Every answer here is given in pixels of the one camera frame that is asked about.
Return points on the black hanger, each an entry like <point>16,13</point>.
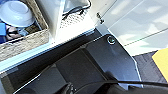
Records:
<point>75,11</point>

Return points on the metal door hinge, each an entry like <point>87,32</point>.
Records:
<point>100,17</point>

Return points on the blue item in basket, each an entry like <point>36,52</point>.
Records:
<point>3,33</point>

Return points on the white perforated tray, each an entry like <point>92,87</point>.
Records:
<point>75,21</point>

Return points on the black looped item in basket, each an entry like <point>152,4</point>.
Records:
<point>15,32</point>

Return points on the silver base bolt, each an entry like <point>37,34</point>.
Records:
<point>111,40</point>

